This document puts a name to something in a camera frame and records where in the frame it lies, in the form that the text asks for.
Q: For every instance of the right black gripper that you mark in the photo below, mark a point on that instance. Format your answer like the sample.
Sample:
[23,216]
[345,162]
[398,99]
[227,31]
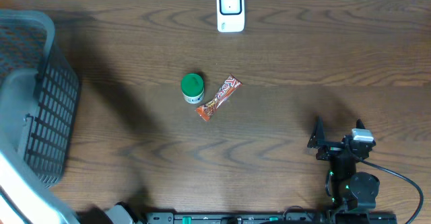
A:
[317,140]

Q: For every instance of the orange chocolate bar wrapper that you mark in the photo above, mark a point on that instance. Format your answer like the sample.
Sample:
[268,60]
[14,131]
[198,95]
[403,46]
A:
[230,85]

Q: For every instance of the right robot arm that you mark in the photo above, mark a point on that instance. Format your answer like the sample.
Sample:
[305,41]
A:
[353,193]

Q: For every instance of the white barcode scanner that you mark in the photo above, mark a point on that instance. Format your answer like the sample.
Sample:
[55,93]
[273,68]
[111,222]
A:
[230,16]

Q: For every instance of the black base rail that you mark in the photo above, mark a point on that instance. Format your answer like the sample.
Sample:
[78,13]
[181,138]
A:
[270,218]

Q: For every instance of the green lid white jar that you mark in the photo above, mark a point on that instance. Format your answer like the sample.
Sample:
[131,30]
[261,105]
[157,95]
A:
[192,87]

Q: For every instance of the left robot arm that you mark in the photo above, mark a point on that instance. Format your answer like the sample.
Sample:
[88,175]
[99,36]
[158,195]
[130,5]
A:
[24,199]

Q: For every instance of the grey plastic mesh basket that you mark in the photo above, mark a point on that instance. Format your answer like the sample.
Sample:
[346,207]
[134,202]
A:
[39,93]

